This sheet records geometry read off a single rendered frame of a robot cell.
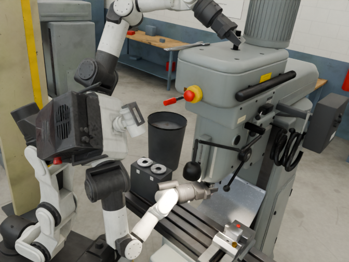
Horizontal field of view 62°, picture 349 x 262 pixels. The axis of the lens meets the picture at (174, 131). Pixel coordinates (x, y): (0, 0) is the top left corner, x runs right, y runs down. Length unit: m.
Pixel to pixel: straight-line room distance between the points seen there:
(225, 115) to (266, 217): 0.95
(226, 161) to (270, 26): 0.57
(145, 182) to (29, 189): 1.55
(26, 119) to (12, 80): 1.19
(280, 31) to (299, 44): 4.23
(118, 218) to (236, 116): 0.58
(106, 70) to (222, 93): 0.49
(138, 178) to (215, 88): 0.92
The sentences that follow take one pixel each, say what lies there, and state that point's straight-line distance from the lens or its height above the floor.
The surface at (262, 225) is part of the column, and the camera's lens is 1.93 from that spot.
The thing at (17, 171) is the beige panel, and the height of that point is 0.51.
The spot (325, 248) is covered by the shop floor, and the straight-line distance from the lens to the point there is 3.28.
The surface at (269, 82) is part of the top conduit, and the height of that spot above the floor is 1.80.
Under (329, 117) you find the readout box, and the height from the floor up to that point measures 1.68.
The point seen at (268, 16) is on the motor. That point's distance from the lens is 1.28.
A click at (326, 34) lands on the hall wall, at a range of 5.40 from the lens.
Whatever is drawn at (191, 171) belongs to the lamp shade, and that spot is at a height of 1.46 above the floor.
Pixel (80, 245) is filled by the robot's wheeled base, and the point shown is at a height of 0.57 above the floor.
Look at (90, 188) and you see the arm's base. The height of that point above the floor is 1.43.
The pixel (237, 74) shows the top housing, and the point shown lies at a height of 1.85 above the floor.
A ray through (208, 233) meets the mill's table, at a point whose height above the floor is 0.94.
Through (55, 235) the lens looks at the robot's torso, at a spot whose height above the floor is 0.91.
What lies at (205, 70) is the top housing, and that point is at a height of 1.85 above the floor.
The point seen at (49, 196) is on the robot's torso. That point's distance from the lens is 1.55.
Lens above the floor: 2.11
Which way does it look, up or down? 28 degrees down
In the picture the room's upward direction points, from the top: 6 degrees clockwise
